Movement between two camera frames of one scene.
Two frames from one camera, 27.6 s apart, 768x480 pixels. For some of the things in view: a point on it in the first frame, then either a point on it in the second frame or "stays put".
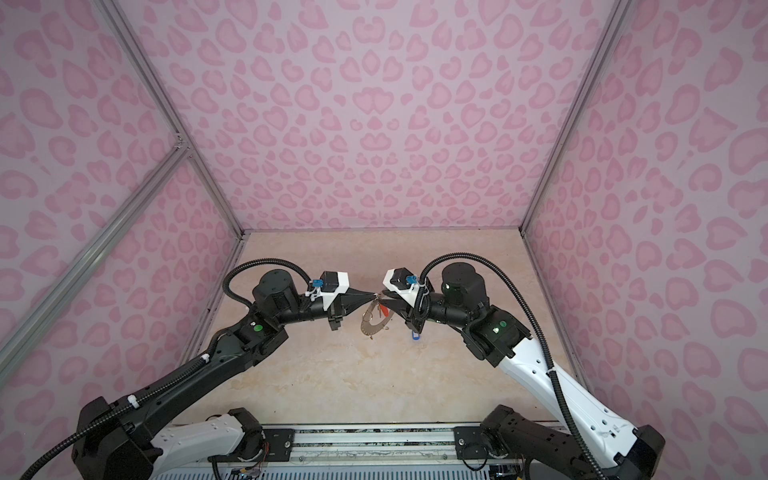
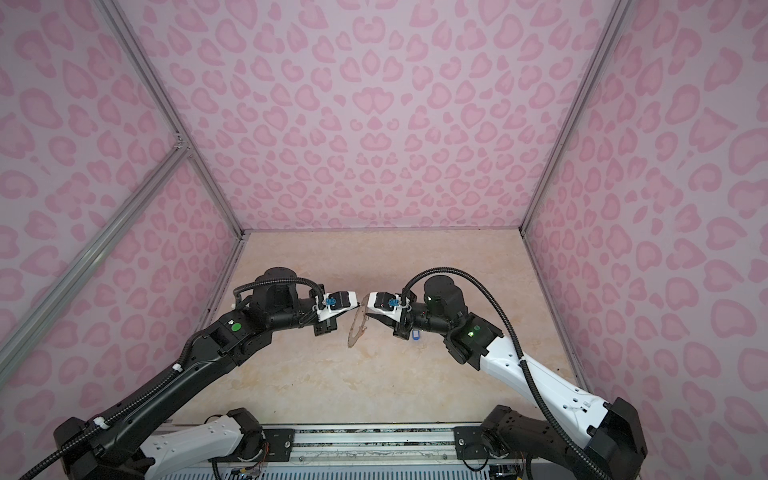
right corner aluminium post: (576, 113) stays put
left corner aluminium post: (183, 134) stays put
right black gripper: (411, 315) → (401, 330)
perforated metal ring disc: (373, 329) → (352, 340)
